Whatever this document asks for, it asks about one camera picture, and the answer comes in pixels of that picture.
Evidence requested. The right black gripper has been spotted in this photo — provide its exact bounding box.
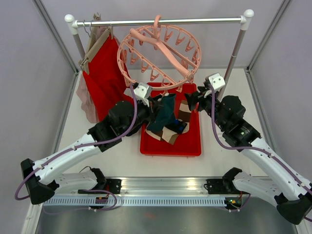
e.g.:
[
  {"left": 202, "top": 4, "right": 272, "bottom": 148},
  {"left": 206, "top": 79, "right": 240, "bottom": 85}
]
[{"left": 184, "top": 86, "right": 227, "bottom": 130}]

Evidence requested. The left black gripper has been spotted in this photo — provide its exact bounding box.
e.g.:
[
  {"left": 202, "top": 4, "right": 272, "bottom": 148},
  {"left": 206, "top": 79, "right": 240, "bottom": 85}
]
[{"left": 121, "top": 97, "right": 164, "bottom": 136}]

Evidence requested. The teal christmas sock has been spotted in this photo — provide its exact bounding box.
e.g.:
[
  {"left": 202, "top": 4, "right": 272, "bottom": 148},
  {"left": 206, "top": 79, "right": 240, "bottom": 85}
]
[{"left": 147, "top": 93, "right": 176, "bottom": 132}]

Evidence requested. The pink round clip hanger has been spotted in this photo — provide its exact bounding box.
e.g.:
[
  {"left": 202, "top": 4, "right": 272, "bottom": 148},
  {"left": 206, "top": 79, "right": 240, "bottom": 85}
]
[{"left": 117, "top": 28, "right": 195, "bottom": 92}]

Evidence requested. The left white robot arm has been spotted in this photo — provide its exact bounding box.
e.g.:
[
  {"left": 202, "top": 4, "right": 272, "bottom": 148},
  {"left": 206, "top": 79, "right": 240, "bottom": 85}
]
[{"left": 20, "top": 96, "right": 164, "bottom": 205}]

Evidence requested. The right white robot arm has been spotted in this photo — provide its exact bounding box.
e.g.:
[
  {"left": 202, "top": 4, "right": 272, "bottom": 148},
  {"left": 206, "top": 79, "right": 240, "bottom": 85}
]
[{"left": 185, "top": 85, "right": 312, "bottom": 225}]

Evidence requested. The beige clip hanger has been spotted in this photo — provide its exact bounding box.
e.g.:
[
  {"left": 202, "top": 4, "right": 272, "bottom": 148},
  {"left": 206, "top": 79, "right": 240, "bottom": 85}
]
[{"left": 79, "top": 13, "right": 114, "bottom": 74}]

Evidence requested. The brown beige striped sock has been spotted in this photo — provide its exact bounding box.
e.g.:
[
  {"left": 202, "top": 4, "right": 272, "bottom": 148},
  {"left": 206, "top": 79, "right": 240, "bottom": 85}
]
[{"left": 145, "top": 100, "right": 192, "bottom": 145}]

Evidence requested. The red plastic tray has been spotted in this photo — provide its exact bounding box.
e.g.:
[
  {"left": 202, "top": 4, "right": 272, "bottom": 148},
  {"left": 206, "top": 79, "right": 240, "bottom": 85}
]
[{"left": 140, "top": 83, "right": 201, "bottom": 157}]

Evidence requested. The red hanging cloth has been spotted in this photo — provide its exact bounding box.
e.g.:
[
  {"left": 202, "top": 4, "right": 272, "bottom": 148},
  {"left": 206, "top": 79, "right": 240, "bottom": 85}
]
[{"left": 82, "top": 35, "right": 135, "bottom": 122}]

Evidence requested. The pink hanging garment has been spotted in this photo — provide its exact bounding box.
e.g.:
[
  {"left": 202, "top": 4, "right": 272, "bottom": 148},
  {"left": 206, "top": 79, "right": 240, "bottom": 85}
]
[{"left": 76, "top": 36, "right": 116, "bottom": 123}]

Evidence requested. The metal clothes rack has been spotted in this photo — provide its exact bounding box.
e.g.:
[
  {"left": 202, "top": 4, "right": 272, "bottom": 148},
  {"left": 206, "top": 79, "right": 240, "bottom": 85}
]
[{"left": 64, "top": 9, "right": 254, "bottom": 91}]

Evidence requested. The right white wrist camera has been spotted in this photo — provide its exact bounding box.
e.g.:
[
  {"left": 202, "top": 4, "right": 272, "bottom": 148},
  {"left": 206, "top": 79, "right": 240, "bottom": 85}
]
[{"left": 204, "top": 73, "right": 225, "bottom": 96}]

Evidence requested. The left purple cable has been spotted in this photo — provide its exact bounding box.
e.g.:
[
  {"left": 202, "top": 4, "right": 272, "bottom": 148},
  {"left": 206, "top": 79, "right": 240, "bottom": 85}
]
[{"left": 15, "top": 84, "right": 137, "bottom": 200}]

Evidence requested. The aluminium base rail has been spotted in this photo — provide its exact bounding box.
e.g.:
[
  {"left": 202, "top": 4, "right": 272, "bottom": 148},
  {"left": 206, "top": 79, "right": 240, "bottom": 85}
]
[{"left": 55, "top": 177, "right": 240, "bottom": 195}]

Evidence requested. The aluminium frame post right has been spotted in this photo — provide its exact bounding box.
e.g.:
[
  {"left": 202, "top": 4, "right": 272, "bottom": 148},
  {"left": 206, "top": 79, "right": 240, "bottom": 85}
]
[{"left": 246, "top": 0, "right": 292, "bottom": 73}]

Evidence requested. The aluminium frame post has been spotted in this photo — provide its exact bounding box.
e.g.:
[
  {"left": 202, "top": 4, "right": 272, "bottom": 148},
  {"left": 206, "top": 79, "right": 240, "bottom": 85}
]
[
  {"left": 246, "top": 0, "right": 292, "bottom": 73},
  {"left": 32, "top": 0, "right": 78, "bottom": 74}
]

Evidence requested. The white slotted cable duct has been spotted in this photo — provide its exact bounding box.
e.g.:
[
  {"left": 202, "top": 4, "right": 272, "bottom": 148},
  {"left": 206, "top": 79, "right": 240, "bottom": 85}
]
[{"left": 44, "top": 196, "right": 226, "bottom": 207}]

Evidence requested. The aluminium frame post left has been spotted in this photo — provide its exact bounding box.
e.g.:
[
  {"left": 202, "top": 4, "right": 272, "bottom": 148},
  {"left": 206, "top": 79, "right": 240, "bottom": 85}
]
[{"left": 32, "top": 0, "right": 78, "bottom": 74}]

